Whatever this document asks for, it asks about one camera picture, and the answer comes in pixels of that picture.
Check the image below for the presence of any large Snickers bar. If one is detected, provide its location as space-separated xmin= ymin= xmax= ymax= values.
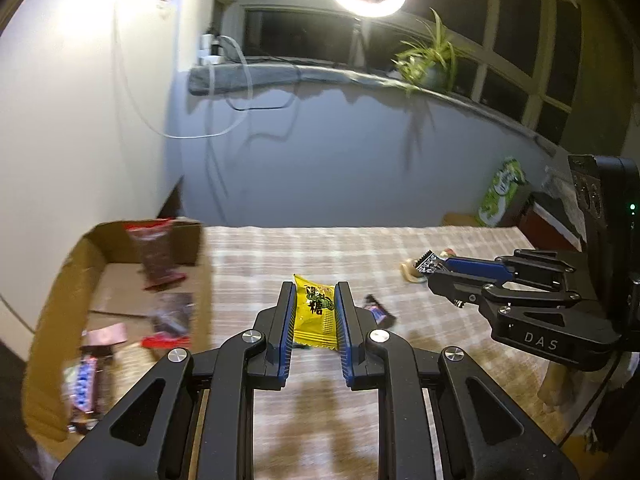
xmin=62 ymin=347 xmax=114 ymax=436

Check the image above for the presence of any black cable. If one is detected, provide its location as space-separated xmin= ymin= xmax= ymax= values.
xmin=224 ymin=54 xmax=304 ymax=112

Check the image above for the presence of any white power adapter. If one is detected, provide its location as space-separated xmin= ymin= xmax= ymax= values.
xmin=198 ymin=32 xmax=224 ymax=66

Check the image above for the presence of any clear bag of red snacks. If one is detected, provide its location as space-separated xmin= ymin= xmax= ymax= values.
xmin=125 ymin=219 xmax=186 ymax=290

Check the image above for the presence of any cardboard box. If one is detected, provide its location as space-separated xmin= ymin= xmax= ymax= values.
xmin=22 ymin=216 xmax=214 ymax=461

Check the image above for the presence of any white cable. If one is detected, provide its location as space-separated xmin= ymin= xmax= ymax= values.
xmin=112 ymin=8 xmax=252 ymax=140

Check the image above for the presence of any yellow candy packet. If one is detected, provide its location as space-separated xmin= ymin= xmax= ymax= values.
xmin=294 ymin=275 xmax=337 ymax=350

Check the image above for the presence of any pink plaid tablecloth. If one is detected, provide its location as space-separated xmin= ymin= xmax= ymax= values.
xmin=39 ymin=224 xmax=601 ymax=480

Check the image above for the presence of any pink striped candy packet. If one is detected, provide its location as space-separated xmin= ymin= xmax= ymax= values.
xmin=80 ymin=323 xmax=128 ymax=354

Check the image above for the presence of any potted spider plant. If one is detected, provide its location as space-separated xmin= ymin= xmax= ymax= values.
xmin=392 ymin=9 xmax=459 ymax=93

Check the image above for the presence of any green white snack bag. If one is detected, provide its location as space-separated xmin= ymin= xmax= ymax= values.
xmin=476 ymin=157 xmax=528 ymax=228

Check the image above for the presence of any brown jelly cup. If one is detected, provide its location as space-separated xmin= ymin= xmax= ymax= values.
xmin=400 ymin=248 xmax=457 ymax=284

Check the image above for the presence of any dark red candy wrapper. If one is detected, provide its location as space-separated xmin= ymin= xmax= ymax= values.
xmin=141 ymin=292 xmax=194 ymax=352

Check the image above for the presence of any small Snickers bar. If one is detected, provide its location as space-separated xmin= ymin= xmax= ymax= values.
xmin=363 ymin=294 xmax=396 ymax=330

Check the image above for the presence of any grey windowsill cushion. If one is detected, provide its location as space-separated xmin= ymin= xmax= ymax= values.
xmin=186 ymin=62 xmax=558 ymax=157

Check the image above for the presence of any black patterned candy packet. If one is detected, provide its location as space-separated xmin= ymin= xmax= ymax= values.
xmin=413 ymin=250 xmax=450 ymax=278

